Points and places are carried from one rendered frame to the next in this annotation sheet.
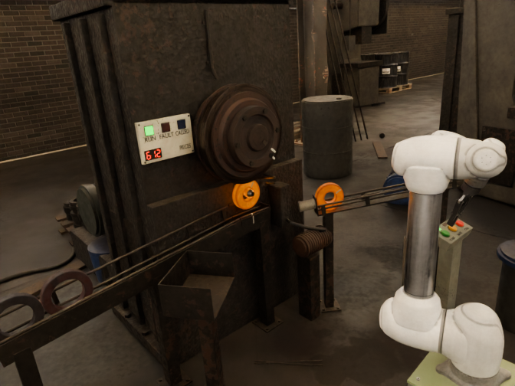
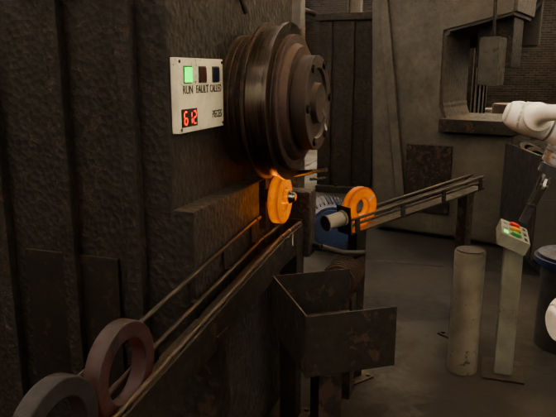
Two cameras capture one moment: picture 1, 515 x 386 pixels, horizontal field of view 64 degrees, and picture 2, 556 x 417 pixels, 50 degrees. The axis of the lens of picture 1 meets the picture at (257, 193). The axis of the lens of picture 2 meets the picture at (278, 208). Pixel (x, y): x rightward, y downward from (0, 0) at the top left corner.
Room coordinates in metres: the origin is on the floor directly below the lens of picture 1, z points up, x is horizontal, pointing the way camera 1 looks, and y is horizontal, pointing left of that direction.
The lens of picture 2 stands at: (0.35, 1.02, 1.21)
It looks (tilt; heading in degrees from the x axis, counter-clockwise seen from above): 13 degrees down; 329
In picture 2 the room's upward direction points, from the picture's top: straight up
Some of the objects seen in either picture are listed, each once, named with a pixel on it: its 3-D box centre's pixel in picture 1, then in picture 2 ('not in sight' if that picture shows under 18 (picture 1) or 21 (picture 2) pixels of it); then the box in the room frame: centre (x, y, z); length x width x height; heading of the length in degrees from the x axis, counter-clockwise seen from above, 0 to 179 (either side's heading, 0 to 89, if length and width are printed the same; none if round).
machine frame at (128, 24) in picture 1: (198, 166); (160, 171); (2.27, 0.33, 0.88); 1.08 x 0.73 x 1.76; 130
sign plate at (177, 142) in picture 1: (165, 138); (199, 94); (1.80, 0.39, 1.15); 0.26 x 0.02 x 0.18; 130
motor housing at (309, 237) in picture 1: (313, 272); (342, 323); (2.04, -0.29, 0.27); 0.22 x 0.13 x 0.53; 130
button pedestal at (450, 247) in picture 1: (447, 280); (508, 300); (1.80, -0.94, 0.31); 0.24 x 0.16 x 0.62; 130
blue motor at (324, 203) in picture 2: (404, 182); (328, 220); (3.69, -1.41, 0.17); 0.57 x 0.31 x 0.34; 150
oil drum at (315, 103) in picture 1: (327, 135); not in sight; (4.74, -0.87, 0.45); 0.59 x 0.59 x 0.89
